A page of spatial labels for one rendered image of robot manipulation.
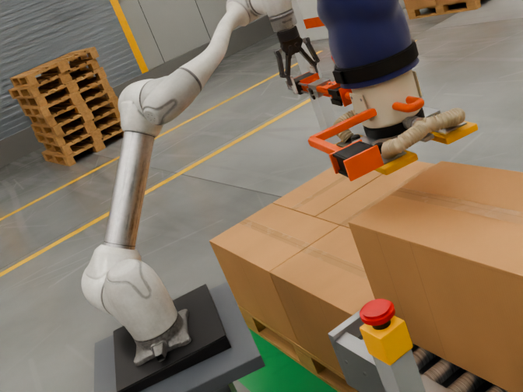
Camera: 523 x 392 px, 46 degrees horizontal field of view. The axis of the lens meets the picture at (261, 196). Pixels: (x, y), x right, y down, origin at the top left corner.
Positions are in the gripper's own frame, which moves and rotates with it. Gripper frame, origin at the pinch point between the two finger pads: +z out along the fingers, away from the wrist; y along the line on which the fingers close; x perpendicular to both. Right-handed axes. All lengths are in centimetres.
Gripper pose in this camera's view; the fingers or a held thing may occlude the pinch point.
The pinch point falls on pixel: (304, 82)
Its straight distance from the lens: 230.1
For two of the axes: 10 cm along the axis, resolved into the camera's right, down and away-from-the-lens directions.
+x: -3.0, -2.6, 9.2
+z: 3.5, 8.7, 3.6
